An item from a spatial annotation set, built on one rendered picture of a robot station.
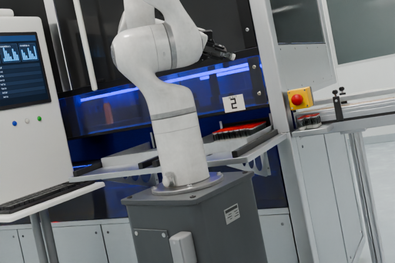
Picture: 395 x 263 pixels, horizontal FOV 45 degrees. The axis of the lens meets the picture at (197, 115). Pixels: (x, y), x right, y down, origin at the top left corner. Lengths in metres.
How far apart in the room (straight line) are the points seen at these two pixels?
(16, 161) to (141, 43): 1.02
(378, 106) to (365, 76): 4.54
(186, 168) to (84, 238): 1.27
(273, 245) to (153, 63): 0.99
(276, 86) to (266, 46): 0.15
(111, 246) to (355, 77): 4.64
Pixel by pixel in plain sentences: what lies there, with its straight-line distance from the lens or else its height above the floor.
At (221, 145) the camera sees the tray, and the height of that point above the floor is 0.90.
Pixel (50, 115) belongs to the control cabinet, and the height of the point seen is 1.11.
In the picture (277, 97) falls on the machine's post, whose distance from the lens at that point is 1.78.
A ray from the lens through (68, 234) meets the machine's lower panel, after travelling 2.46.
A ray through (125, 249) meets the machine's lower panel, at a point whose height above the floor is 0.46.
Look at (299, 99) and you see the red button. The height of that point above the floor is 1.00.
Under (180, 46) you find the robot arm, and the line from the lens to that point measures 1.20.
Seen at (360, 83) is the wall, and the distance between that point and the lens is 6.37.
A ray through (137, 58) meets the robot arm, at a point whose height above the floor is 1.20.
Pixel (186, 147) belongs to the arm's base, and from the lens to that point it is 1.20.
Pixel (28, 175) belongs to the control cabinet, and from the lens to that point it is 2.09.
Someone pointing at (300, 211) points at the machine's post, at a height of 0.59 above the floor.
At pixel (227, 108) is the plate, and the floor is 1.00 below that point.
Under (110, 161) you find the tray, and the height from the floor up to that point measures 0.90.
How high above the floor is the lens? 1.10
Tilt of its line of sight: 3 degrees down
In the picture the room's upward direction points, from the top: 11 degrees counter-clockwise
